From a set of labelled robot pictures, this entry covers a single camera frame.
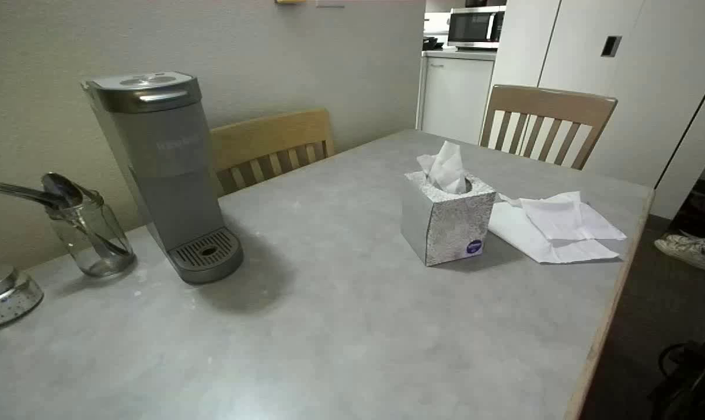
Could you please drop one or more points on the white kitchen cabinet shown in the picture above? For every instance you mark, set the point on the white kitchen cabinet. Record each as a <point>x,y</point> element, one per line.
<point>456,95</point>

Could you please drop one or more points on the grey pod coffee maker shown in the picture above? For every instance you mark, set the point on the grey pod coffee maker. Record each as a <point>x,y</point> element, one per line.
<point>169,165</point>

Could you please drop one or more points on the white sneaker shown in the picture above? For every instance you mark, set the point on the white sneaker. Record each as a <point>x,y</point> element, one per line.
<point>693,253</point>

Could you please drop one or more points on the clear glass utensil jar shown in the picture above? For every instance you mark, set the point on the clear glass utensil jar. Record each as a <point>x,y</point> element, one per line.
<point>97,236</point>

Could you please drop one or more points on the light wooden slat-back chair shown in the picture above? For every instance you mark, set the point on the light wooden slat-back chair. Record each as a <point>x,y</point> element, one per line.
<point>551,105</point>
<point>272,134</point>

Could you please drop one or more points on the grey cube tissue box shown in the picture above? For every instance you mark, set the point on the grey cube tissue box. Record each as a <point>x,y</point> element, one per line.
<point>446,224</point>

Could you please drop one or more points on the dark metal spoon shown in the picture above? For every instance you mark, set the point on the dark metal spoon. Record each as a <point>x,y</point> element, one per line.
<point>27,192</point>
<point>62,187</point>

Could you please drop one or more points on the silver microwave oven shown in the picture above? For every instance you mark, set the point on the silver microwave oven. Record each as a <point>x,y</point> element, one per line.
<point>476,26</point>

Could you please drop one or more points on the white pulled facial tissue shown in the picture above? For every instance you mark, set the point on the white pulled facial tissue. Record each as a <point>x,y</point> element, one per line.
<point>449,165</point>

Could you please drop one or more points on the black wall plate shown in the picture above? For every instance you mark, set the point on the black wall plate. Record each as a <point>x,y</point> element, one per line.
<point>613,45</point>

